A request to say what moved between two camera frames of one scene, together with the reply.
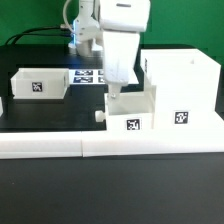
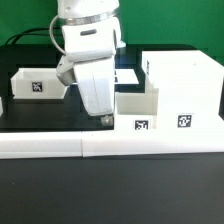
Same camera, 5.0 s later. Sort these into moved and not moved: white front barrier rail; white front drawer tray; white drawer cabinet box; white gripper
Moved: white gripper
Not moved: white drawer cabinet box; white front drawer tray; white front barrier rail
